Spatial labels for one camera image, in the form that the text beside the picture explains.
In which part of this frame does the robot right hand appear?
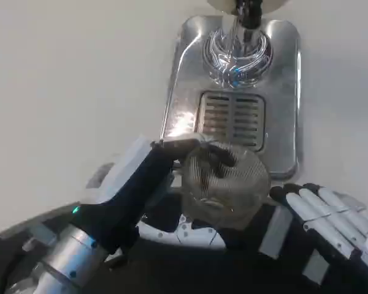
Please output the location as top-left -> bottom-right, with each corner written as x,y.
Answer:
258,182 -> 368,294

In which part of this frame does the steel drain grid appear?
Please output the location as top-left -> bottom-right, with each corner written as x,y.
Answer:
195,91 -> 266,153

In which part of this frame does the steel drip tray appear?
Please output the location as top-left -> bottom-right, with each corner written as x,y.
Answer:
158,15 -> 303,182

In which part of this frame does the robot torso white black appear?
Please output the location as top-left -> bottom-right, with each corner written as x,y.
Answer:
105,187 -> 266,294

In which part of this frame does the chrome dispenser tap column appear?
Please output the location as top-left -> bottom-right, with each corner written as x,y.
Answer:
202,0 -> 274,90

